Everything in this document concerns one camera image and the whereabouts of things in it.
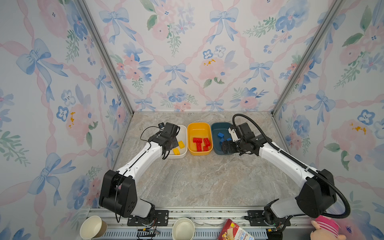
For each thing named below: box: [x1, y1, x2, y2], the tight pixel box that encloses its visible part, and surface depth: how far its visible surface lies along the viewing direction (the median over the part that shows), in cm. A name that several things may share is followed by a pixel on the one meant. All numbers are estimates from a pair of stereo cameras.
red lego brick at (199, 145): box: [196, 142, 202, 152], surface depth 100 cm
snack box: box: [217, 218, 255, 240], surface depth 69 cm
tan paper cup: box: [79, 215, 108, 240], surface depth 67 cm
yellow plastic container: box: [187, 122, 214, 156], surface depth 105 cm
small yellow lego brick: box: [178, 140, 185, 149], surface depth 102 cm
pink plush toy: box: [310, 215, 347, 240], surface depth 68 cm
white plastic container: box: [168, 125, 188, 159], surface depth 98 cm
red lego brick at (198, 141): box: [193, 137, 203, 146], surface depth 103 cm
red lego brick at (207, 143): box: [203, 138, 211, 152], surface depth 100 cm
